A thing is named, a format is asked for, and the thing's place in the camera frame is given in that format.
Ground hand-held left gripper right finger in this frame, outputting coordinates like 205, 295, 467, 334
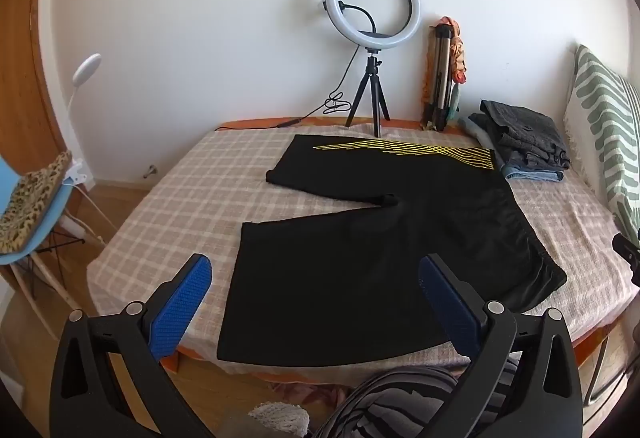
417, 254, 584, 438

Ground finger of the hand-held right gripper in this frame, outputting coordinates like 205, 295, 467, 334
611, 233, 640, 287

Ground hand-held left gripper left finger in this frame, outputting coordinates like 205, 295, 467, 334
48, 254, 216, 438

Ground black t-shirt with yellow lines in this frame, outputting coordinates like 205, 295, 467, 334
216, 134, 568, 368

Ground checked beige blanket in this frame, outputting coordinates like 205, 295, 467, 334
87, 120, 636, 371

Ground person's striped grey clothing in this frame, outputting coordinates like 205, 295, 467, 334
310, 354, 523, 438

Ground metal chair leg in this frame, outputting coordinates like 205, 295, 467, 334
582, 324, 618, 406

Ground folded light blue jeans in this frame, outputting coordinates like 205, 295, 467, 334
501, 163, 566, 182

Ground green striped white pillow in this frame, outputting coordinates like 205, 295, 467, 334
562, 44, 640, 243

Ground blue chair with wooden legs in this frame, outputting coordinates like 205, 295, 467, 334
0, 152, 108, 341

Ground white knitted cloth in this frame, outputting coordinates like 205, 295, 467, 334
247, 402, 312, 438

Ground folded dark grey jeans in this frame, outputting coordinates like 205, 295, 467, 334
479, 99, 572, 171

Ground folded pale grey garment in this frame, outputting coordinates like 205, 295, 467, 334
467, 113, 506, 153

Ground leopard print cushion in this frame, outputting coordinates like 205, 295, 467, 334
0, 150, 72, 255

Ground folded metal tripod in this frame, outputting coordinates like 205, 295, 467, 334
421, 22, 457, 133

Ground small black tripod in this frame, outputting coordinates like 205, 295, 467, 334
344, 46, 391, 139

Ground white clip lamp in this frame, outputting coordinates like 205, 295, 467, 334
62, 53, 108, 246

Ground folded tripod with orange cloth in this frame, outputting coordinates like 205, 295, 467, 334
419, 16, 471, 125

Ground wooden door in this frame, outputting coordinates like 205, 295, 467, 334
0, 0, 88, 206

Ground black ring light cable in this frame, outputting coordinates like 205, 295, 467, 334
214, 45, 362, 132

